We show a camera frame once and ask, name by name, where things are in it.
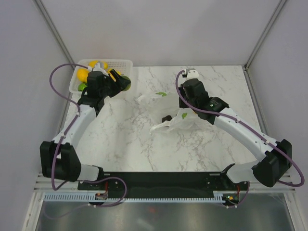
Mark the aluminium frame post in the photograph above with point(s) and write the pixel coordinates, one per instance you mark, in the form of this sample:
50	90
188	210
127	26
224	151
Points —
272	20
53	29

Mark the white lemon-print plastic bag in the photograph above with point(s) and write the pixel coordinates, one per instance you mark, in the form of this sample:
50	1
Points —
161	104

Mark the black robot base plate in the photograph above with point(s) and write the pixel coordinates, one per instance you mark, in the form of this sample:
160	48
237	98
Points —
175	184

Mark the large yellow fake lemon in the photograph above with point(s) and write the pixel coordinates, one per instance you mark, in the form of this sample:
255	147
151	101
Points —
82	75

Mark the white plastic fruit basket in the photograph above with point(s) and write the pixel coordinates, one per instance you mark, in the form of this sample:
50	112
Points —
123	67

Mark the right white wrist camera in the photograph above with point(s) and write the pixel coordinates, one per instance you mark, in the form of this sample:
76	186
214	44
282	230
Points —
190	73

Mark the left aluminium frame post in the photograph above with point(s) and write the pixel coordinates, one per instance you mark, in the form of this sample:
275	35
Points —
53	29

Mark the green red fake mango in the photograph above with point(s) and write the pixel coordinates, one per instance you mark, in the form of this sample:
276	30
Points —
126	82

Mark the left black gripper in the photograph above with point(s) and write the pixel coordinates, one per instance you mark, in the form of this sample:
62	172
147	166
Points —
120	84

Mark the dark brown fake fruit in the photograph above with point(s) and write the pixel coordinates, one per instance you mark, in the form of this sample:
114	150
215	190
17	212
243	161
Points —
166	118

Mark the right aluminium frame post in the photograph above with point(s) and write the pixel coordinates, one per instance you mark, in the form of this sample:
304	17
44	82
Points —
272	20

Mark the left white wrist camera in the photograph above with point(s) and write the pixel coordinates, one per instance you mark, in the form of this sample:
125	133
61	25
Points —
98	68

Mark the white slotted cable duct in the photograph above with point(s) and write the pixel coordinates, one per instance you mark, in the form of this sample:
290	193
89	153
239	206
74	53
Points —
95	198

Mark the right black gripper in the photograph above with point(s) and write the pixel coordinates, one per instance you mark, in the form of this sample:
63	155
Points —
182	92

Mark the green black-striped fake fruit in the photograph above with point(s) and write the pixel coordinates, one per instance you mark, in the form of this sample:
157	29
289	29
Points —
82	86

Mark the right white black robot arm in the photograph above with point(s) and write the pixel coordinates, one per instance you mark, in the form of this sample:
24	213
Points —
269	165

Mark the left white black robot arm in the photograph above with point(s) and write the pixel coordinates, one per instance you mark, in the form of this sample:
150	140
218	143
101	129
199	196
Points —
59	159

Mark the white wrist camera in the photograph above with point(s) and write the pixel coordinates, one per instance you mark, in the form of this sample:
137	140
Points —
190	73
98	68

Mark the yellow fake mango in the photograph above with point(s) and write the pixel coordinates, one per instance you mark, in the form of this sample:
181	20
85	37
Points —
92	63

